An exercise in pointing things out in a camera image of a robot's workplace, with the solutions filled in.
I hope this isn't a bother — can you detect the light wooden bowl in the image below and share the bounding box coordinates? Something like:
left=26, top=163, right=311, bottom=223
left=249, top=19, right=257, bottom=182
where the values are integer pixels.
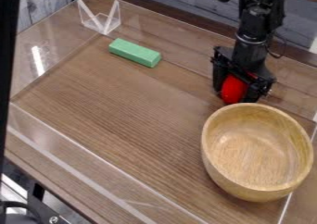
left=201, top=103, right=315, bottom=203

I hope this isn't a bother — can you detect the clear acrylic table enclosure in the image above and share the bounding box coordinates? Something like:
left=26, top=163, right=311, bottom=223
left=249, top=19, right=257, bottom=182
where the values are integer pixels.
left=7, top=0, right=317, bottom=224

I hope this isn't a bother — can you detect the red plush strawberry toy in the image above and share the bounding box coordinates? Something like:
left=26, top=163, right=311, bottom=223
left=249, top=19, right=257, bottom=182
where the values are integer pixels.
left=221, top=74, right=248, bottom=105

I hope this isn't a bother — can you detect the green rectangular block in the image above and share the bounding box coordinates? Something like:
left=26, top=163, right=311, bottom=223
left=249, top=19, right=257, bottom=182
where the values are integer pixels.
left=109, top=38, right=161, bottom=68

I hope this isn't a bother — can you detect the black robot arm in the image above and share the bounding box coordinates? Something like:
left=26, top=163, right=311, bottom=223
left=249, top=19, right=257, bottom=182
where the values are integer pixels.
left=210, top=0, right=285, bottom=105

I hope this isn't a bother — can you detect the black cable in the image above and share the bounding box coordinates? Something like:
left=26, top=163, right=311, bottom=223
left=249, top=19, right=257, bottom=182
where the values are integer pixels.
left=0, top=200, right=42, bottom=224

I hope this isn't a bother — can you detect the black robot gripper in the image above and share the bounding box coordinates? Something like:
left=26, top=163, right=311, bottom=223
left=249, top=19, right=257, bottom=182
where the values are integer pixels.
left=210, top=33, right=276, bottom=103

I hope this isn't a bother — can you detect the black table leg bracket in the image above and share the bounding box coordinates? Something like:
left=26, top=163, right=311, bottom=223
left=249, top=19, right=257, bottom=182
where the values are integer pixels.
left=27, top=182, right=71, bottom=224

